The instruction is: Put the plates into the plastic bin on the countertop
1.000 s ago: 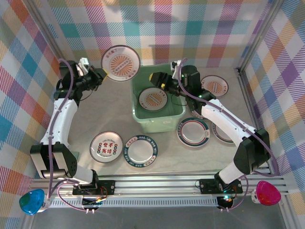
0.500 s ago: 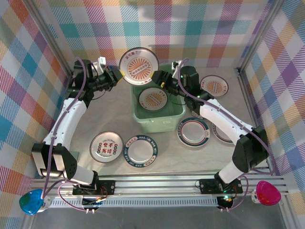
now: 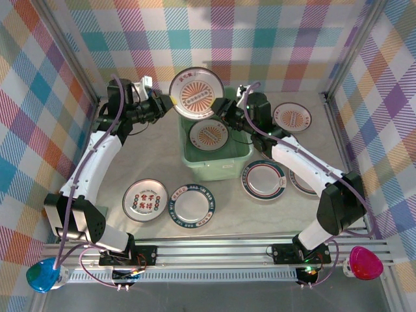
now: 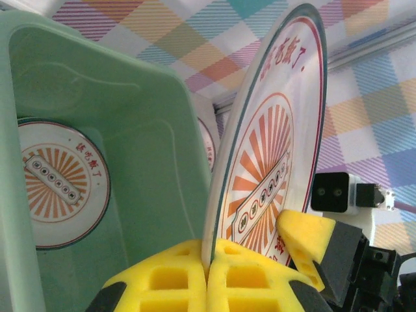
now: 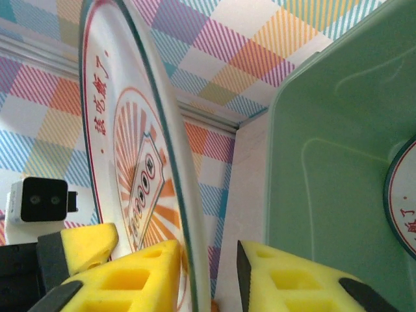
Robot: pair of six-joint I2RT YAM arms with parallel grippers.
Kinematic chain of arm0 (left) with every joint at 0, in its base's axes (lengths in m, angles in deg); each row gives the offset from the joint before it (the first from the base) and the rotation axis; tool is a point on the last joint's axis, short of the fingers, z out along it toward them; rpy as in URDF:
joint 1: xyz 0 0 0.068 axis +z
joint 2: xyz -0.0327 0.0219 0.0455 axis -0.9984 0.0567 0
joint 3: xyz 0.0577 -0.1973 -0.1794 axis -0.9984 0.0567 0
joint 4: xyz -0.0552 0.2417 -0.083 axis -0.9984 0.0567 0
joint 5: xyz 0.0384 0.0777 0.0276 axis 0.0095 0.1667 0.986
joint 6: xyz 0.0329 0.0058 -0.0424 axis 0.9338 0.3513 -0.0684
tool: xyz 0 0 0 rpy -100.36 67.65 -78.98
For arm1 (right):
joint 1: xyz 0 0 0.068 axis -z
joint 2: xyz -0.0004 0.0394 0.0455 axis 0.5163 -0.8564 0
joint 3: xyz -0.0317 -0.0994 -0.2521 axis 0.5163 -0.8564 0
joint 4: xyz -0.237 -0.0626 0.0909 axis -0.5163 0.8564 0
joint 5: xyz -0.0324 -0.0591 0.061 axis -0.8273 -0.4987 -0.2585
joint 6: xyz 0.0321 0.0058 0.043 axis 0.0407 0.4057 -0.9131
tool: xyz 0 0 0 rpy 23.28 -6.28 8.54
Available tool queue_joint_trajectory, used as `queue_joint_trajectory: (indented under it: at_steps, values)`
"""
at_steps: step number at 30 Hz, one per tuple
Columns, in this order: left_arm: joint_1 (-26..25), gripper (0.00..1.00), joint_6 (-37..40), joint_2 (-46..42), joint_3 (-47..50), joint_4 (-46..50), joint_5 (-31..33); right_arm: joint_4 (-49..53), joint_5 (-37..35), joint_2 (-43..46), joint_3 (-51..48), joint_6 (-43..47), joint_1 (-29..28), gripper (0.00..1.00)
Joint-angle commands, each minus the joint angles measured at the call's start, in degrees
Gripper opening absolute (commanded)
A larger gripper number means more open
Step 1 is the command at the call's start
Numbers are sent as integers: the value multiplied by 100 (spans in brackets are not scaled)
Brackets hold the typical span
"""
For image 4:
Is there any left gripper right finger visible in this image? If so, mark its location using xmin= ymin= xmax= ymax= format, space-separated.
xmin=207 ymin=239 xmax=334 ymax=312

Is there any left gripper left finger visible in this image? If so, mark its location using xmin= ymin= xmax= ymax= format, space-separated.
xmin=84 ymin=239 xmax=209 ymax=312

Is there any orange sunburst plate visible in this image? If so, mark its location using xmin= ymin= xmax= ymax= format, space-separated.
xmin=16 ymin=116 xmax=111 ymax=250
xmin=196 ymin=116 xmax=218 ymax=175
xmin=201 ymin=3 xmax=328 ymax=272

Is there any green plastic bin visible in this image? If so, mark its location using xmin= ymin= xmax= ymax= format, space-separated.
xmin=0 ymin=9 xmax=214 ymax=312

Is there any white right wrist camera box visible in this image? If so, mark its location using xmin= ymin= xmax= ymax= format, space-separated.
xmin=311 ymin=171 xmax=397 ymax=216

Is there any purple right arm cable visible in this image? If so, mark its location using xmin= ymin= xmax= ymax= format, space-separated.
xmin=392 ymin=200 xmax=416 ymax=213

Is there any aluminium side rail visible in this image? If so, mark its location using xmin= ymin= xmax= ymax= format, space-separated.
xmin=213 ymin=93 xmax=241 ymax=114

